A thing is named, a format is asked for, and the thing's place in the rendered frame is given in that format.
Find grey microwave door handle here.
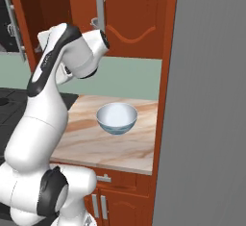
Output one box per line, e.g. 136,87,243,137
2,0,27,63

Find black microwave oven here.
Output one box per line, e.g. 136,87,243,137
0,0,22,53

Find orange base cabinet door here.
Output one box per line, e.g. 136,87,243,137
99,188,152,226
83,188,101,226

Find orange wall cabinet door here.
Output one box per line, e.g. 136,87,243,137
36,0,98,36
103,0,168,60

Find white and blue bowl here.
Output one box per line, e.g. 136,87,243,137
95,102,139,137

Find grey fridge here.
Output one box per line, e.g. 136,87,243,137
151,0,246,226

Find orange drawer front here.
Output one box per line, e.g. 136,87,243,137
91,166,152,197

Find orange tall cabinet side panel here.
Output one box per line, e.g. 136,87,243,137
150,0,180,205

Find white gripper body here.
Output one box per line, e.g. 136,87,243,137
57,63,74,86

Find grey wall cabinet door handle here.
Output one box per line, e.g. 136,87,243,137
94,0,107,34

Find grey drawer handle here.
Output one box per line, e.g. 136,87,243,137
95,174,112,184

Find grey base cabinet door handle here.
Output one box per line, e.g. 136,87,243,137
100,194,109,221
91,193,100,220

